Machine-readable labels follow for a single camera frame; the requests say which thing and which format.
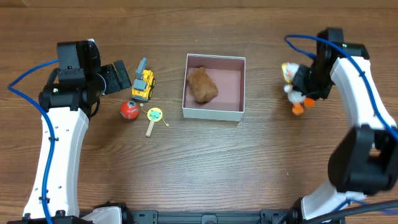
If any white plush duck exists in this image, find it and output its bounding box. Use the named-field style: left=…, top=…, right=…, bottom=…
left=281, top=62, right=315, bottom=116

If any blue right cable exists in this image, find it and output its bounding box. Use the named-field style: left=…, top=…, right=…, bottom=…
left=284, top=34, right=398, bottom=141

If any thick black cable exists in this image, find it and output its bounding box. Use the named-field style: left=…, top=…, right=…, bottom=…
left=298, top=198, right=398, bottom=224

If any brown plush toy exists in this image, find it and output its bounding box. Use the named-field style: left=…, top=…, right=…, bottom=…
left=187, top=67, right=219, bottom=104

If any white box pink interior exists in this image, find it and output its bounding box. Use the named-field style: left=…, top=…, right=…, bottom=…
left=182, top=54, right=246, bottom=122

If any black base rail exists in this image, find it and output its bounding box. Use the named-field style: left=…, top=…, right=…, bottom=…
left=131, top=209, right=289, bottom=224

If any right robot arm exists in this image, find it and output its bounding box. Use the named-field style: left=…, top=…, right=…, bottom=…
left=280, top=28, right=397, bottom=223

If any blue left cable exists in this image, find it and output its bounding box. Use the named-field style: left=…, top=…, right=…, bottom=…
left=7, top=58, right=60, bottom=224

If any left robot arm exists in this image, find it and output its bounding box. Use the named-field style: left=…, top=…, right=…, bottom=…
left=7, top=39, right=134, bottom=223

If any yellow toy truck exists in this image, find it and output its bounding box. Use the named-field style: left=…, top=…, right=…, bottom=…
left=131, top=57, right=156, bottom=102

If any red toy ball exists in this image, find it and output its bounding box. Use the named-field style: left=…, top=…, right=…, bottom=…
left=120, top=100, right=139, bottom=120

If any blue cable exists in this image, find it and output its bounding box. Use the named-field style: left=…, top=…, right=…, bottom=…
left=7, top=58, right=60, bottom=224
left=284, top=34, right=398, bottom=141

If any yellow wooden rattle drum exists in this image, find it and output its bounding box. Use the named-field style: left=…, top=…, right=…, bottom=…
left=139, top=103, right=170, bottom=138

